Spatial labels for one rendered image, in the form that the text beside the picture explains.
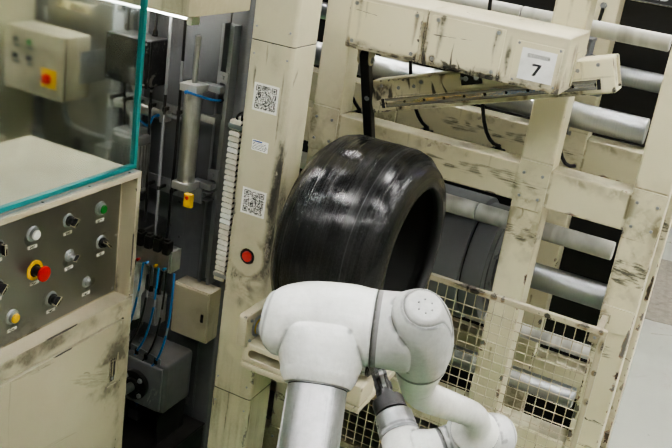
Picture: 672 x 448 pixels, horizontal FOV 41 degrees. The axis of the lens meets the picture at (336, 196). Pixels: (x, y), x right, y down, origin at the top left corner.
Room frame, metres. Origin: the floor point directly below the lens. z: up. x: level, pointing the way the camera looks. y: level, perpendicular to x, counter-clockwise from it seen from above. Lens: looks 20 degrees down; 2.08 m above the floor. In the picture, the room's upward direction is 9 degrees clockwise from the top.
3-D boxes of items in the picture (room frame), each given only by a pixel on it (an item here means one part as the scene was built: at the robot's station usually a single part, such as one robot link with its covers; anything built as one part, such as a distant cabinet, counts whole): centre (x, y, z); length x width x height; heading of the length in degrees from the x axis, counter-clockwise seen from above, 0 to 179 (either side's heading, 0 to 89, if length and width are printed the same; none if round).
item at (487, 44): (2.46, -0.29, 1.71); 0.61 x 0.25 x 0.15; 66
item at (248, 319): (2.31, 0.11, 0.90); 0.40 x 0.03 x 0.10; 156
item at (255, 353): (2.11, 0.01, 0.83); 0.36 x 0.09 x 0.06; 66
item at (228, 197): (2.33, 0.28, 1.19); 0.05 x 0.04 x 0.48; 156
